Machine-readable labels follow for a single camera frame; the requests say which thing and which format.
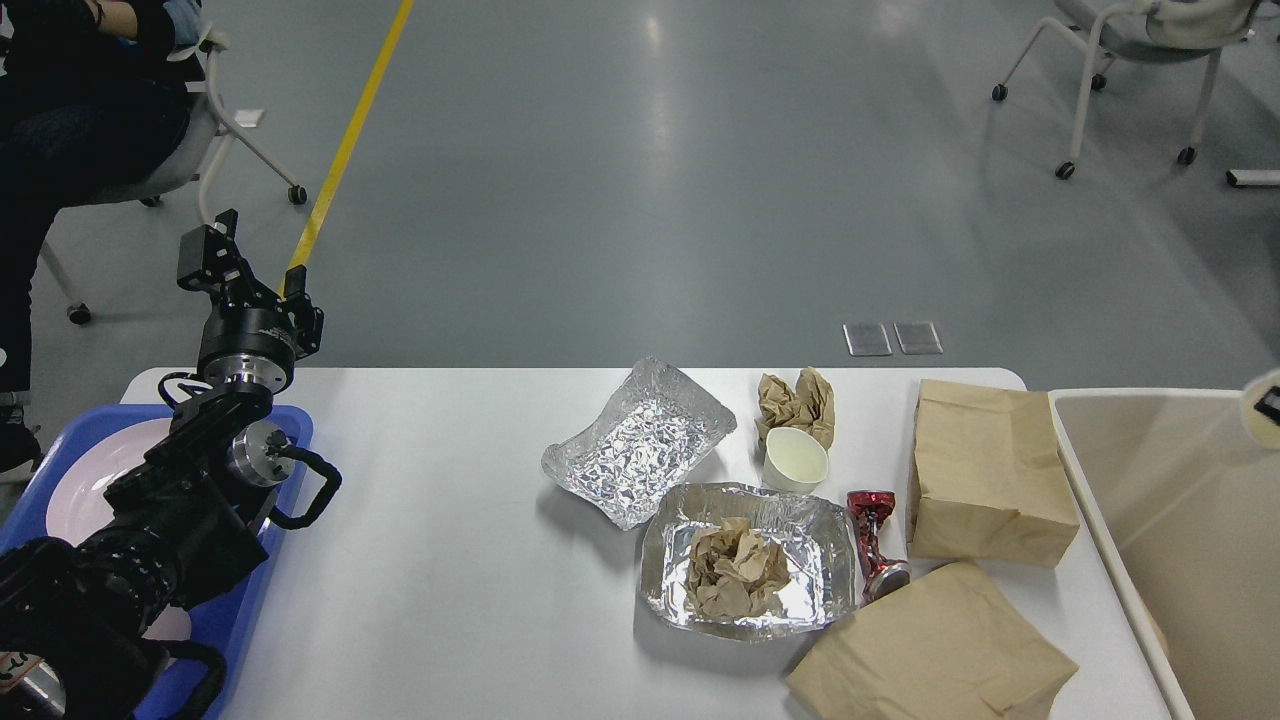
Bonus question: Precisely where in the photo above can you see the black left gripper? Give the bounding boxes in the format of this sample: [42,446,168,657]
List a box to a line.
[177,208,325,393]

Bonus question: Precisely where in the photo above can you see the white paper cup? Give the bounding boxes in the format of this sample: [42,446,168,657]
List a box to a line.
[1239,366,1279,451]
[762,427,829,495]

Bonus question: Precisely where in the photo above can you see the pink plate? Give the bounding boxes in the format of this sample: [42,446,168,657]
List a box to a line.
[45,419,169,546]

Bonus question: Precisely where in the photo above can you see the brown paper bag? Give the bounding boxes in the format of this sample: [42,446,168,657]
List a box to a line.
[908,379,1079,568]
[786,562,1078,719]

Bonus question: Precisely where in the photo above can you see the foil tray with paper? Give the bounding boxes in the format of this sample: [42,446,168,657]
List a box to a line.
[639,482,861,643]

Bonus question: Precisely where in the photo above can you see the brown paper ball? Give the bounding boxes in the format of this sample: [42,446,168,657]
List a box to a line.
[684,518,791,623]

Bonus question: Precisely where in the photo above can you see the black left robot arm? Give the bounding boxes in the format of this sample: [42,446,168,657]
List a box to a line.
[1,209,342,719]

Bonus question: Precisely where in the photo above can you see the beige plastic bin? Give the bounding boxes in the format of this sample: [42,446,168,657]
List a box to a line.
[1050,388,1279,719]

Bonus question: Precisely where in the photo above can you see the white floor tag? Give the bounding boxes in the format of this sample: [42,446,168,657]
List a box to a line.
[233,108,265,129]

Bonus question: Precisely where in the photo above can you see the grey office chair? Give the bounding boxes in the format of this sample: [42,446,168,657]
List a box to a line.
[40,26,308,325]

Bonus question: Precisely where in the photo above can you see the white object at right edge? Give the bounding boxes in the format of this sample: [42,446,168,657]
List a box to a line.
[1225,169,1280,188]

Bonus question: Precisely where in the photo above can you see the person in black clothes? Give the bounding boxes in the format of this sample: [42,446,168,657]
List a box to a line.
[1,1,204,482]

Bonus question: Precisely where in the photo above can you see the blue plastic tray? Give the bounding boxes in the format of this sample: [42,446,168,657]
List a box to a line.
[1,404,314,719]

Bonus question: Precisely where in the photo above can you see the pink mug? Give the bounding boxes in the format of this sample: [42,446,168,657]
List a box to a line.
[143,605,192,641]

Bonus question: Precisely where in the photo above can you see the silver floor outlet plates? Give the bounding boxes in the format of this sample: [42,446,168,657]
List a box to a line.
[842,322,945,357]

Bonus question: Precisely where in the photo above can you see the grey chair in background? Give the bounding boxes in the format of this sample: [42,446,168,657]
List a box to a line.
[991,1,1261,181]

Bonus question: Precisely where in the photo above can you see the empty crumpled foil tray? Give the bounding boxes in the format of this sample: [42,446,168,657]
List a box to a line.
[541,357,737,530]

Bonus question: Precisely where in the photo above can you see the crushed red soda can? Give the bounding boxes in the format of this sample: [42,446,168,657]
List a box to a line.
[846,489,911,603]

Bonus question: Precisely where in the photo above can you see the small crumpled brown paper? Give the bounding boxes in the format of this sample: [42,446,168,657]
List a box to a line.
[756,366,836,450]

